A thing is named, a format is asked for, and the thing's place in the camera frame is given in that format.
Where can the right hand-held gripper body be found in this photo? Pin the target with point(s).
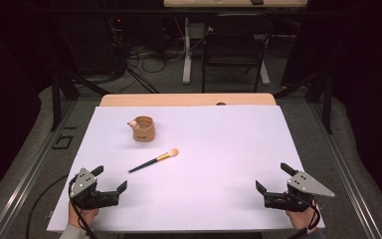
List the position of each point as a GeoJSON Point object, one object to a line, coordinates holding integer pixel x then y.
{"type": "Point", "coordinates": [303, 186]}

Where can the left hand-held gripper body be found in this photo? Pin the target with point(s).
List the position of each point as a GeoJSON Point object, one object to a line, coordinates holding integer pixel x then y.
{"type": "Point", "coordinates": [83, 186]}

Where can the brown cup with small figure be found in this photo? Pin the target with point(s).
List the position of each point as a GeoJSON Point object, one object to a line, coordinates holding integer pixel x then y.
{"type": "Point", "coordinates": [144, 131]}

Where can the person's left hand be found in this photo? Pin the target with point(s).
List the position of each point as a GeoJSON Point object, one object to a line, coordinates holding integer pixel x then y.
{"type": "Point", "coordinates": [86, 215]}

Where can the person's right hand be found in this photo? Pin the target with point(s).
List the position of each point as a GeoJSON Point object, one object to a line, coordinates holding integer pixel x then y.
{"type": "Point", "coordinates": [300, 219]}

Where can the white board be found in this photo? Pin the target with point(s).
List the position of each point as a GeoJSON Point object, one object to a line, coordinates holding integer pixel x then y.
{"type": "Point", "coordinates": [195, 182]}

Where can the black metal stand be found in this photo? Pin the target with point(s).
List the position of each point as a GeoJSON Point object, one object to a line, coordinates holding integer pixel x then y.
{"type": "Point", "coordinates": [327, 106]}
{"type": "Point", "coordinates": [56, 99]}

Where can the white desk leg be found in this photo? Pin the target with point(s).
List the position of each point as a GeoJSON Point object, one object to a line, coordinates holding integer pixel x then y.
{"type": "Point", "coordinates": [187, 59]}
{"type": "Point", "coordinates": [264, 74]}

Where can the light wooden table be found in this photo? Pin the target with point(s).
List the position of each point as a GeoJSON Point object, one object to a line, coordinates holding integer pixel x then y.
{"type": "Point", "coordinates": [179, 99]}

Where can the black chair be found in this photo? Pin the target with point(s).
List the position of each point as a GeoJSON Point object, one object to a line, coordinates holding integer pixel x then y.
{"type": "Point", "coordinates": [232, 43]}

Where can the dark flat device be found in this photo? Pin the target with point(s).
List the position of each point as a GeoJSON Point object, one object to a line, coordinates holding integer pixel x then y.
{"type": "Point", "coordinates": [257, 1]}

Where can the light desk top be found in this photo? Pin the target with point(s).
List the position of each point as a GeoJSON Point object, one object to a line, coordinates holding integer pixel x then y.
{"type": "Point", "coordinates": [212, 3]}

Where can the aluminium floor rail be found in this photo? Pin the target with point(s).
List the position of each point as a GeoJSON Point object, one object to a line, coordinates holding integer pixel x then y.
{"type": "Point", "coordinates": [23, 186]}
{"type": "Point", "coordinates": [348, 186]}

